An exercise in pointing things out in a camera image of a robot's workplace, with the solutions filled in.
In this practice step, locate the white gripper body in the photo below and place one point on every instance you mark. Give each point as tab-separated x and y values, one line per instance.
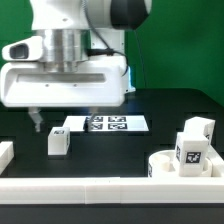
26	82

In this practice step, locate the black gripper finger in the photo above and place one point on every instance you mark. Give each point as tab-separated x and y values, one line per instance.
88	121
36	117

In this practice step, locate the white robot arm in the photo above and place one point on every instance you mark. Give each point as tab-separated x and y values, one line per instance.
74	58

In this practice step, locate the white paper marker sheet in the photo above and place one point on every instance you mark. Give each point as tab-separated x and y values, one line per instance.
128	123

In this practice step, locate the white left fence rail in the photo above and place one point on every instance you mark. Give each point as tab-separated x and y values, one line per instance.
6	154

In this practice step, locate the white front fence rail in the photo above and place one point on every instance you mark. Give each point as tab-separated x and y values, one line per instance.
110	190

